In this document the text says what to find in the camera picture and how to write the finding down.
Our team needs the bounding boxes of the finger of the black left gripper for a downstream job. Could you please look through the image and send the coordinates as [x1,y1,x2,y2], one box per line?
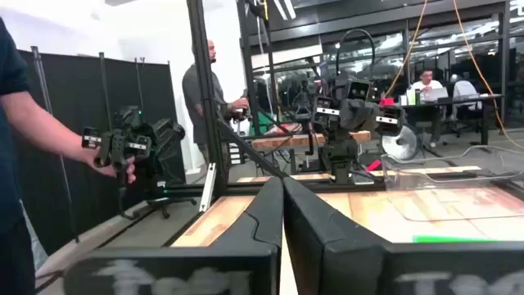
[338,98,360,131]
[359,98,380,133]

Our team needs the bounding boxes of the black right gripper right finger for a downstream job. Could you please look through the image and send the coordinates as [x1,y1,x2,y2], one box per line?
[282,176,524,295]

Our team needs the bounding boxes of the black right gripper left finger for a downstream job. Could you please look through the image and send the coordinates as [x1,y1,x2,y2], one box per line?
[63,176,284,295]

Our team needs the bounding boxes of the white round fan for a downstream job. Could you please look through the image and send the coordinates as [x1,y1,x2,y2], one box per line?
[382,125,418,161]

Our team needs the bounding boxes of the grey laptop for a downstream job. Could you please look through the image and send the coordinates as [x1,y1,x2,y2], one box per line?
[422,87,449,102]

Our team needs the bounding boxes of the wooden background table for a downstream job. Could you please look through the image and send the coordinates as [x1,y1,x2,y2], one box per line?
[250,129,373,151]

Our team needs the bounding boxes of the person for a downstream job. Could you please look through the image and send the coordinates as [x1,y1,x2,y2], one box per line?
[407,68,445,148]
[449,73,480,120]
[0,16,138,295]
[182,39,251,165]

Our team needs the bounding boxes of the white aluminium bar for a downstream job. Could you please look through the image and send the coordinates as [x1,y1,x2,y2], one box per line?
[198,162,217,213]

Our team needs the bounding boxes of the black office desk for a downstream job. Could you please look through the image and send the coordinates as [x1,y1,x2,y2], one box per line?
[399,93,505,147]

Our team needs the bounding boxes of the clear plastic bin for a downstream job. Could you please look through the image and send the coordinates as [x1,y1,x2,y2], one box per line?
[379,145,524,223]

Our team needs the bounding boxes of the person's hand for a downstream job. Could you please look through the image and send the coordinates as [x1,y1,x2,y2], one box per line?
[84,145,138,184]

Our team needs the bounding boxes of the black partition screen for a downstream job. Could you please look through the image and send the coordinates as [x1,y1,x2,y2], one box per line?
[16,48,187,255]

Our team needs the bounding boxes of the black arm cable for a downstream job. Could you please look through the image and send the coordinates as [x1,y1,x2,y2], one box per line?
[335,28,376,83]

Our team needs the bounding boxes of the orange hanging cable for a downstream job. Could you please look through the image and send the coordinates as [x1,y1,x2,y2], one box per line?
[384,0,429,98]
[452,0,524,151]

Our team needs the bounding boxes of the black aluminium rig frame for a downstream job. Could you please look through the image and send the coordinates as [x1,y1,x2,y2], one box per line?
[186,0,386,197]

